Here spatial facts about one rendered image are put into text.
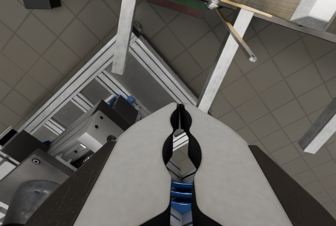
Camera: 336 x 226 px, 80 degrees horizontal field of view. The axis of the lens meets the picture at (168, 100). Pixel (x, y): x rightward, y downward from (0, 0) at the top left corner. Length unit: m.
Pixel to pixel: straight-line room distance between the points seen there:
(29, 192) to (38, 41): 1.23
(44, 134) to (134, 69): 0.88
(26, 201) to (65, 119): 1.08
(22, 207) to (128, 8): 0.48
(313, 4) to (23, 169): 0.55
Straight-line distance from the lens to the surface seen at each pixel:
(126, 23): 0.52
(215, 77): 0.52
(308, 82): 1.73
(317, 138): 0.58
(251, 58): 0.35
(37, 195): 0.56
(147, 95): 1.29
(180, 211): 0.83
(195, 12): 0.63
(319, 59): 1.69
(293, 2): 0.22
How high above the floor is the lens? 1.32
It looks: 59 degrees down
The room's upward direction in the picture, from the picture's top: 176 degrees counter-clockwise
